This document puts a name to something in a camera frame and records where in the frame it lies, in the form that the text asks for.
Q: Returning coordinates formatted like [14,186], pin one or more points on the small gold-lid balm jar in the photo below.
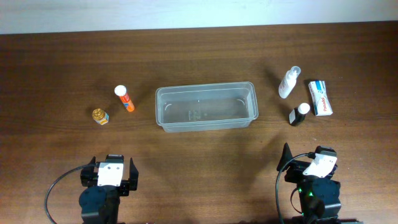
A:
[100,116]

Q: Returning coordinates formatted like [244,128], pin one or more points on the clear plastic container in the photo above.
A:
[206,107]

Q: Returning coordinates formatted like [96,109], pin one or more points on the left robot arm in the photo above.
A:
[105,186]

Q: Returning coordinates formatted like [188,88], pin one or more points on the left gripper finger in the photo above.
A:
[93,161]
[133,175]

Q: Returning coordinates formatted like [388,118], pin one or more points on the white blue medicine box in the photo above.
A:
[320,100]

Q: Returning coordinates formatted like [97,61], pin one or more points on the white spray bottle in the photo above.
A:
[289,81]

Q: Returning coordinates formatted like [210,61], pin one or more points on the orange tablet tube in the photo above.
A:
[121,92]

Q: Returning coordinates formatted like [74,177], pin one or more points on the dark bottle white cap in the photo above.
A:
[298,114]

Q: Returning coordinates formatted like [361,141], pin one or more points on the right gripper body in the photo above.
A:
[294,173]

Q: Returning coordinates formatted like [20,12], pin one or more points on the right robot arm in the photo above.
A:
[319,199]

